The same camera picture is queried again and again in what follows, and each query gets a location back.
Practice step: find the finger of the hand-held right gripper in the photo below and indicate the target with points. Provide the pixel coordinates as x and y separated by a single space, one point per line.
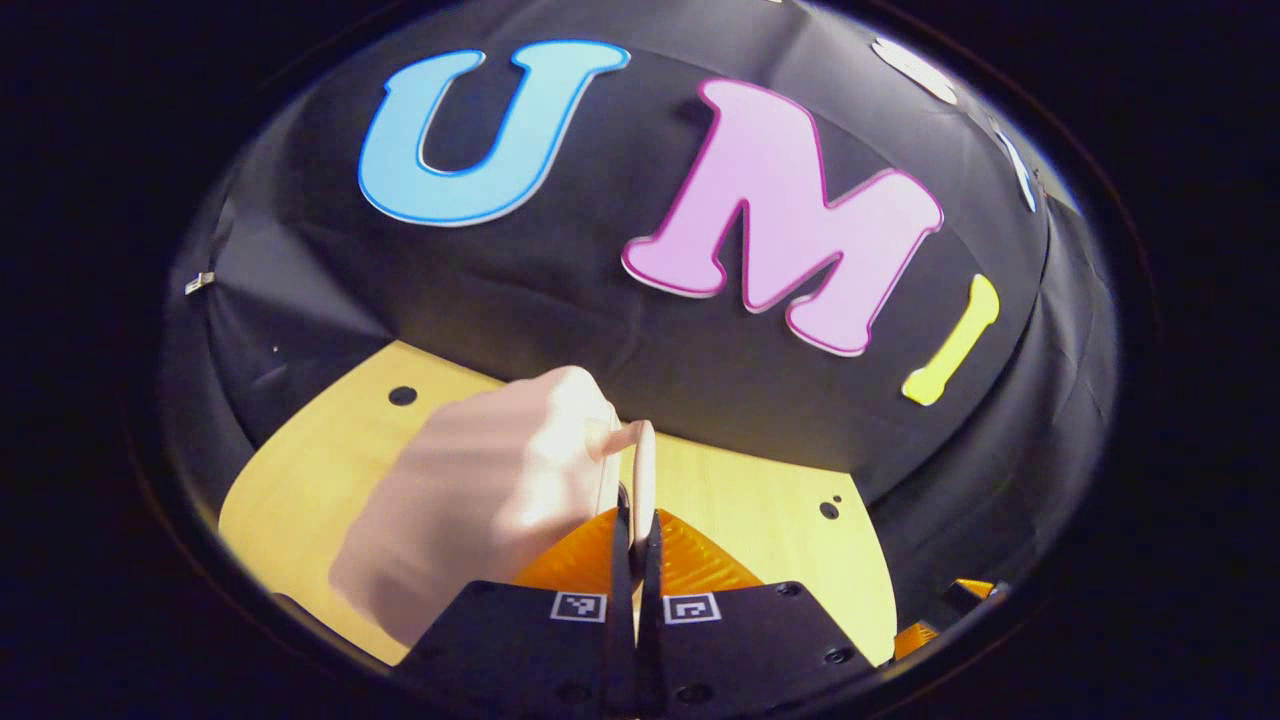
975 592
915 640

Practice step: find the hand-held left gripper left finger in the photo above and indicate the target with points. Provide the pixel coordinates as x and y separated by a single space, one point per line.
520 650

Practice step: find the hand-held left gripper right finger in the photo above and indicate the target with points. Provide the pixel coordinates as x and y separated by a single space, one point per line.
750 650

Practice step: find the black backdrop cloth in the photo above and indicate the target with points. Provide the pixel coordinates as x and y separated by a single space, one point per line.
620 320

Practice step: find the white backdrop clip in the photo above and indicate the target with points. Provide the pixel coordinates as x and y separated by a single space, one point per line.
200 283

